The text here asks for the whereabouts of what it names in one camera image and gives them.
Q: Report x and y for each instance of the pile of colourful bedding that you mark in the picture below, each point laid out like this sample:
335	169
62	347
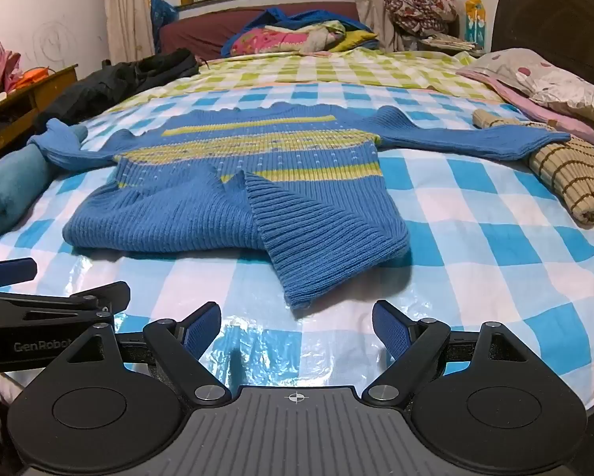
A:
287	14

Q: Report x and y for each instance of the wooden desk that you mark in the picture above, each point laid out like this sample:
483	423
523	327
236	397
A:
44	89

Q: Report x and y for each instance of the blue checked plastic sheet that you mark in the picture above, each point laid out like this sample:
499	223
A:
475	258

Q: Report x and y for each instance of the blue plastic bag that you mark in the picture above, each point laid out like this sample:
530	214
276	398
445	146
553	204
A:
160	15

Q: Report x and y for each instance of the blue striped knit sweater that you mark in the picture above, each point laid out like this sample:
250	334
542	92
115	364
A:
302	193

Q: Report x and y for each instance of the beige checked knit sweater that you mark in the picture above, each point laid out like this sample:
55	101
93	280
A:
574	178

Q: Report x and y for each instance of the pink floral quilt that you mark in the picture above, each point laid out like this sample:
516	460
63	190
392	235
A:
272	39

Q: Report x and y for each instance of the green checked bedsheet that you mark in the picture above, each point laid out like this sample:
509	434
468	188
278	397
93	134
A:
326	69

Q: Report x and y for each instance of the brown floral cloth bundle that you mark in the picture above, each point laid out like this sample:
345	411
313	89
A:
416	7

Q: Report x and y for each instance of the teal fleece garment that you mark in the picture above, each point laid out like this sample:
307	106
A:
9	188

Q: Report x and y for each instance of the yellow cloth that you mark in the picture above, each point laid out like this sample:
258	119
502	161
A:
356	38

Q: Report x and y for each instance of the white pillow with pink spots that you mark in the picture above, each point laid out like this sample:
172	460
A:
540	74

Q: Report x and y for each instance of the stack of papers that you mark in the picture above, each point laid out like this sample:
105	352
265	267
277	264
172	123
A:
450	40

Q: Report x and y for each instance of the dark wooden headboard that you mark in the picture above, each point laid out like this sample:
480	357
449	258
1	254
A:
550	15

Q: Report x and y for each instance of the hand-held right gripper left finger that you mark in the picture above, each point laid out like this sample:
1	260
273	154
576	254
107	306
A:
203	328

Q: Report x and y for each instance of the black jacket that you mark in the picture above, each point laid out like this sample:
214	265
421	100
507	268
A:
118	79

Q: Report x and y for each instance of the yellow and blue packet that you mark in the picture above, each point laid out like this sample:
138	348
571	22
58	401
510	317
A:
475	20

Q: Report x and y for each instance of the orange object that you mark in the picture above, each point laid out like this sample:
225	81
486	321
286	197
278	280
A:
29	79

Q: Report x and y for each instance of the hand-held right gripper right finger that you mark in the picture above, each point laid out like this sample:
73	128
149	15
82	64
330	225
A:
393	329

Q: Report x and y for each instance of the maroon sofa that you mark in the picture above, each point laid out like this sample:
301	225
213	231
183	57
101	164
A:
198	29

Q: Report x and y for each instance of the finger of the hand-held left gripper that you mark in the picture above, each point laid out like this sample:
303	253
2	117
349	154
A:
103	297
9	271

